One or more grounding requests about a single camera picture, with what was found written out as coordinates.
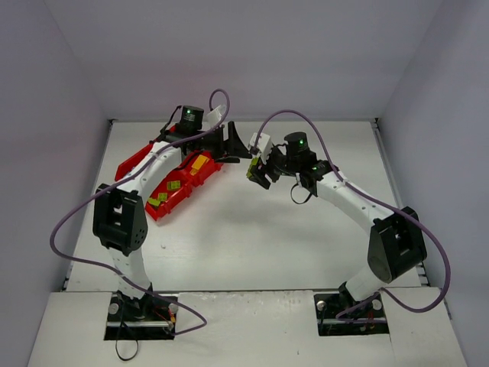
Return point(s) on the lime green lego brick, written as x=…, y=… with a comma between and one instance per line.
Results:
x=173, y=185

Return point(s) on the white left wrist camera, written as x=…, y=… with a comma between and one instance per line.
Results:
x=216, y=114

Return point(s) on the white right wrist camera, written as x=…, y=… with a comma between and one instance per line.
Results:
x=259, y=147

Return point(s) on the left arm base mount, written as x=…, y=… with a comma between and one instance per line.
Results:
x=146, y=319

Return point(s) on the cyan green red brick stack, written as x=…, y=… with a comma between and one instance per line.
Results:
x=254, y=169

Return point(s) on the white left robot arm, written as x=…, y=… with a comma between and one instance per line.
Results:
x=159, y=175

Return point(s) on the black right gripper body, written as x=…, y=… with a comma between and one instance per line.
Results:
x=271, y=167

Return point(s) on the red divided plastic bin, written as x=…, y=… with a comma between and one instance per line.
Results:
x=188, y=182

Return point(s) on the pale yellow lego brick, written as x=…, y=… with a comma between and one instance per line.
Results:
x=199, y=162

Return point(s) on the green curved lego piece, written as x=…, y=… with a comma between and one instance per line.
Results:
x=153, y=202

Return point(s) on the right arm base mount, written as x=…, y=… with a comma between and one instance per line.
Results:
x=363, y=319

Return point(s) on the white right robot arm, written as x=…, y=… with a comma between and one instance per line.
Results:
x=395, y=244

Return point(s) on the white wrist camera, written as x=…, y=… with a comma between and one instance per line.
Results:
x=259, y=147
x=216, y=114

